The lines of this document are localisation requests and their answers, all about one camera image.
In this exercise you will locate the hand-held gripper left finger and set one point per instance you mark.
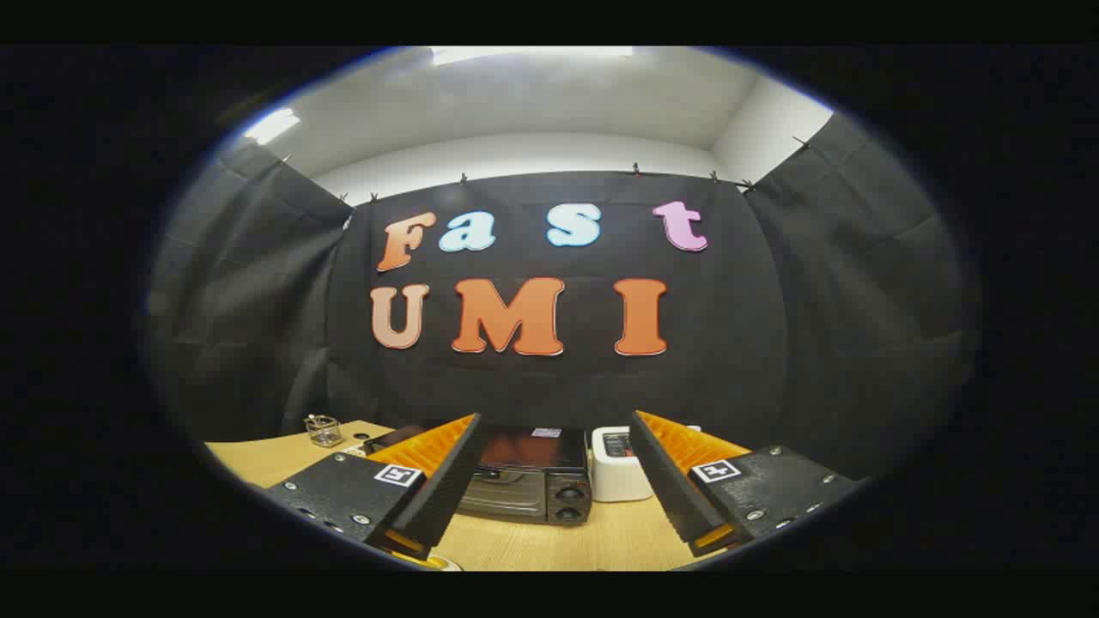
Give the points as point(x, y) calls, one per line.
point(446, 489)

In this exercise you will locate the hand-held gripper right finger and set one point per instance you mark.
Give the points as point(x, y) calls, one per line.
point(670, 485)

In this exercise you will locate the black toaster oven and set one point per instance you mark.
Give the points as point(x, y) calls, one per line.
point(532, 455)

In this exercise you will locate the white bread toaster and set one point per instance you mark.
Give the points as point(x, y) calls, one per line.
point(616, 481)

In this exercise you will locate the white plate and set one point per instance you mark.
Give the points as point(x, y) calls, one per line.
point(446, 565)

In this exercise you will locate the small white packet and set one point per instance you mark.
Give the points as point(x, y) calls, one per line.
point(354, 450)

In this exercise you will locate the clear utensil holder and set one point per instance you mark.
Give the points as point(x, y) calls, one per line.
point(324, 432)

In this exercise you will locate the black backdrop cloth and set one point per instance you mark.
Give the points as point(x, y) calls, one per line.
point(730, 343)

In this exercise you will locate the ceiling light panel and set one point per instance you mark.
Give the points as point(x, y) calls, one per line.
point(528, 54)
point(270, 126)

